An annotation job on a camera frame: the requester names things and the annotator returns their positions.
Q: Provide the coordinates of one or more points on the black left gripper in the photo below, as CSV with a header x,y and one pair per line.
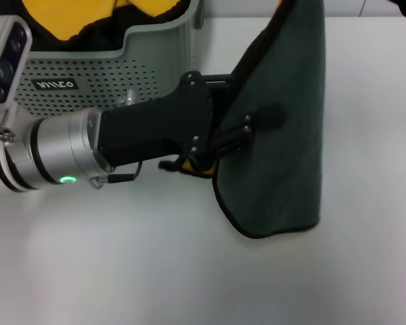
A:
x,y
155,128

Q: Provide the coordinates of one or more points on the dark green towel black trim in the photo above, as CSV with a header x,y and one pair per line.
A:
x,y
284,152

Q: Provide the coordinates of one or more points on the grey perforated storage box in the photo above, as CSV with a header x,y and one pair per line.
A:
x,y
88,71

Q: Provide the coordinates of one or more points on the yellow towel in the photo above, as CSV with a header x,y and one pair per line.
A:
x,y
67,17

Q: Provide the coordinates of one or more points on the silver connector port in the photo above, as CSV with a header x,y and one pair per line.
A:
x,y
128,98

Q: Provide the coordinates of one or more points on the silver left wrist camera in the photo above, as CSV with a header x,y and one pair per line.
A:
x,y
6,64

